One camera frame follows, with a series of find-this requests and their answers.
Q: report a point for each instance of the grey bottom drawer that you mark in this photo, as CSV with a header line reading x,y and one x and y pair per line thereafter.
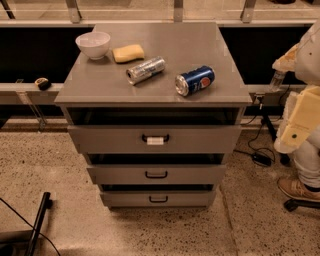
x,y
157,199

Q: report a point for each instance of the grey drawer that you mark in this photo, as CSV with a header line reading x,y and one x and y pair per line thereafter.
x,y
143,139
157,199
143,174

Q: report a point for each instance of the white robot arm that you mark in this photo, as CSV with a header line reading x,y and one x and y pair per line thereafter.
x,y
302,111

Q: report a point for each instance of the grey drawer cabinet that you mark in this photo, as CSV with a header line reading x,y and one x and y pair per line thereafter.
x,y
98,93

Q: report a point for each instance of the grey top drawer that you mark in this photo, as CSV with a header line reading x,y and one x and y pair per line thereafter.
x,y
143,139

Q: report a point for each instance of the grey middle drawer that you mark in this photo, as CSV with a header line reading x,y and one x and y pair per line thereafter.
x,y
143,174

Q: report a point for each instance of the blue pepsi can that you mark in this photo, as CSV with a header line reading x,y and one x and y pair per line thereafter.
x,y
193,81

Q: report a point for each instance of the silver can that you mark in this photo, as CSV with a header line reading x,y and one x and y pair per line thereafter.
x,y
145,70

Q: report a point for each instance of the yellow sponge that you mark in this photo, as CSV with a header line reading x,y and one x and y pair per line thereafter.
x,y
128,53

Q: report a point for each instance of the white bowl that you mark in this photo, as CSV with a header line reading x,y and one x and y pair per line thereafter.
x,y
94,45

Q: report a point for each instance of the black yellow tape measure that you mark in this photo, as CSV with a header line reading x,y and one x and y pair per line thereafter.
x,y
42,83

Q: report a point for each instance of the clear plastic water bottle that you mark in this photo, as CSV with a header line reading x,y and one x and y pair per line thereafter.
x,y
277,80

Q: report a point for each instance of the black stand leg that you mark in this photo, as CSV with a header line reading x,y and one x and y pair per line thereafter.
x,y
284,158

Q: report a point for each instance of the black pole bottom left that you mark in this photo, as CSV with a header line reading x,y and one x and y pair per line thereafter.
x,y
45,204

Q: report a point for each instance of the brown shoe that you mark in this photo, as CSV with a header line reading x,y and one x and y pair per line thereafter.
x,y
295,189

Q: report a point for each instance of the person leg beige trousers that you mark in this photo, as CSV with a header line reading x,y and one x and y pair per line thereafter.
x,y
307,160

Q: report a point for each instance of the black chair base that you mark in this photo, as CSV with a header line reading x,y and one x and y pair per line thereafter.
x,y
293,204

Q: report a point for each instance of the black power adapter with cable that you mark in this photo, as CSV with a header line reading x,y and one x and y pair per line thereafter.
x,y
263,156

